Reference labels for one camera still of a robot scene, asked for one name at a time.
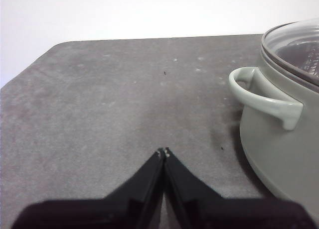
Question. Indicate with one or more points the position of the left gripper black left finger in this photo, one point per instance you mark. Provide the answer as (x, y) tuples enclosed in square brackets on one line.
[(99, 214)]

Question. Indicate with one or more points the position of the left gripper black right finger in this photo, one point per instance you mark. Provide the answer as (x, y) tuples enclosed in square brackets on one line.
[(236, 214)]

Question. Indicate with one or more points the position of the glass lid with green knob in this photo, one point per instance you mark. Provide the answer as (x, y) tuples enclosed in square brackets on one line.
[(294, 39)]

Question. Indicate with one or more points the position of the pale green electric steamer pot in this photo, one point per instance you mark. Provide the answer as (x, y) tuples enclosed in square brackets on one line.
[(274, 144)]

